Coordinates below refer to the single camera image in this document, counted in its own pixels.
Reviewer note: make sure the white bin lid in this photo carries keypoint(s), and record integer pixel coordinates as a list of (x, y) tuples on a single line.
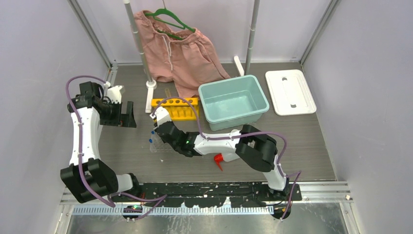
[(290, 93)]

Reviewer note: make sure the white wash bottle red cap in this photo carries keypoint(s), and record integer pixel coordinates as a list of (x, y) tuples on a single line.
[(227, 157)]

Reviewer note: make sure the pink shorts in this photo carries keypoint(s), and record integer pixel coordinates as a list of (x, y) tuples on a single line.
[(187, 58)]

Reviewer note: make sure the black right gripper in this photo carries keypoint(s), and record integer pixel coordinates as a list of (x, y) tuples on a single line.
[(156, 126)]

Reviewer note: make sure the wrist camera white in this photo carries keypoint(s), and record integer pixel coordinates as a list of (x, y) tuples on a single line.
[(160, 116), (114, 93)]

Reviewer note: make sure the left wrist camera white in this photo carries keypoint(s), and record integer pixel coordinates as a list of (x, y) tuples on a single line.
[(114, 93)]

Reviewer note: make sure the yellow test tube rack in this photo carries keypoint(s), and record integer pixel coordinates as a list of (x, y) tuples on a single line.
[(179, 110)]

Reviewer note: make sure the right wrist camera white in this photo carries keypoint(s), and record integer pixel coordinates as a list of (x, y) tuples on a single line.
[(160, 116)]

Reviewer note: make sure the clear acrylic tube rack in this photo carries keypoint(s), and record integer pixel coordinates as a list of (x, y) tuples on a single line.
[(163, 147)]

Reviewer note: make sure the teal plastic bin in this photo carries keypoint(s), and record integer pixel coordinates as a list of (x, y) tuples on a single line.
[(233, 102)]

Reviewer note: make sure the clear test tube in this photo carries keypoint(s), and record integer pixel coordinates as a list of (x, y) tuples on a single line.
[(168, 93)]

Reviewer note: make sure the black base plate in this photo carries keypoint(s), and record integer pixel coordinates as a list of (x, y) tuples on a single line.
[(207, 195)]

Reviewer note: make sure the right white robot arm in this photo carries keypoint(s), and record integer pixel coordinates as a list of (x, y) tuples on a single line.
[(256, 148)]

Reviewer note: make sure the right metal rack pole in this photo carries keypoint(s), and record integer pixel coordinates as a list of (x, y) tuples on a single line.
[(251, 36)]

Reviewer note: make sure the metal rack pole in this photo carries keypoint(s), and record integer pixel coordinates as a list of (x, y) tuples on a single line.
[(137, 39), (251, 36)]

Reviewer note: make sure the white rack foot right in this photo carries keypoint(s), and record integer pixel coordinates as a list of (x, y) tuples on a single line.
[(238, 65)]

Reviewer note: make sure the left metal rack pole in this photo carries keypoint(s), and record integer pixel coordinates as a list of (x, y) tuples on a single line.
[(137, 39)]

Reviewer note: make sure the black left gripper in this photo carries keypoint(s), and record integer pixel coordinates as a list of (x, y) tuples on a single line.
[(126, 120)]

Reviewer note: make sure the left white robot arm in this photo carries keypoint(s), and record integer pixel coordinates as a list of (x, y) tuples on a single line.
[(87, 177)]

